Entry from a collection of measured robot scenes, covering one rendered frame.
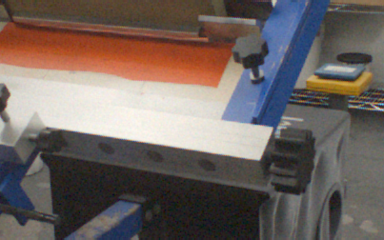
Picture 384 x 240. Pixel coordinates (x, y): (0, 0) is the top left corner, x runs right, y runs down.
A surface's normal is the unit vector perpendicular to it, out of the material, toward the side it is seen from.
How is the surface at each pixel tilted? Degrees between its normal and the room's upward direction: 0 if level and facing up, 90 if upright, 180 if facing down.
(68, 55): 32
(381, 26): 90
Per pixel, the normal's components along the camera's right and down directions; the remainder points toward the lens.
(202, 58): -0.25, -0.66
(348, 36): -0.44, 0.28
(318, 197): 0.79, 0.11
